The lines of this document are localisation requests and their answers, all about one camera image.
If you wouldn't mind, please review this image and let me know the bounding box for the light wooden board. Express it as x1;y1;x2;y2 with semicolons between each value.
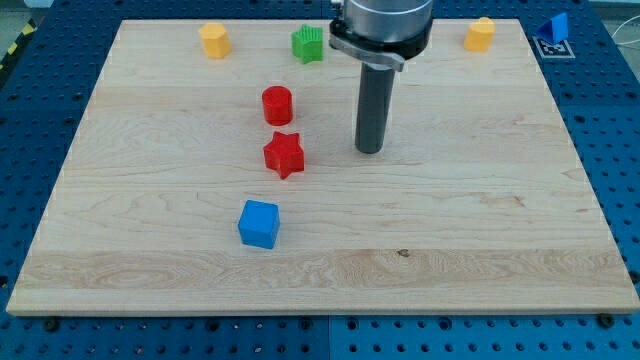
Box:
7;19;639;317

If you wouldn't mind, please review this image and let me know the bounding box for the blue cube block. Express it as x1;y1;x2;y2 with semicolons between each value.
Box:
238;200;280;249

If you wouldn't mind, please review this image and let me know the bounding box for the black white fiducial marker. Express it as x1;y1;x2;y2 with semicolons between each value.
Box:
533;36;575;60

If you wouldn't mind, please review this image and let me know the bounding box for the red cylinder block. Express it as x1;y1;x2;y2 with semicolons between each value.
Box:
261;85;293;126

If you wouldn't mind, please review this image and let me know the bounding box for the yellow heart block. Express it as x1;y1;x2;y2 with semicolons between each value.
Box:
463;17;495;52

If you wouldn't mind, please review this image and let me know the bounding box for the green star block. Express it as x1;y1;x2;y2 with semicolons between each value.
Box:
291;24;323;64

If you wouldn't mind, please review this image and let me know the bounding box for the blue triangle block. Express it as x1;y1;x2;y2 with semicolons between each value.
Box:
536;12;569;45

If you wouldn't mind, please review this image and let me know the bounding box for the white cable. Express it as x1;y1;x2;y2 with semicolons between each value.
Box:
610;14;640;50

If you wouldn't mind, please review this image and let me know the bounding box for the yellow hexagon block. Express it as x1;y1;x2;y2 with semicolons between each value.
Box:
198;22;231;59

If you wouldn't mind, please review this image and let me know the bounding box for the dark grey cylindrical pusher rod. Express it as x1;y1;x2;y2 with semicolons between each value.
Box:
355;63;395;154

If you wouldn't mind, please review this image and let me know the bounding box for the red star block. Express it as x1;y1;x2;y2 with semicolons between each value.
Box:
263;131;305;179

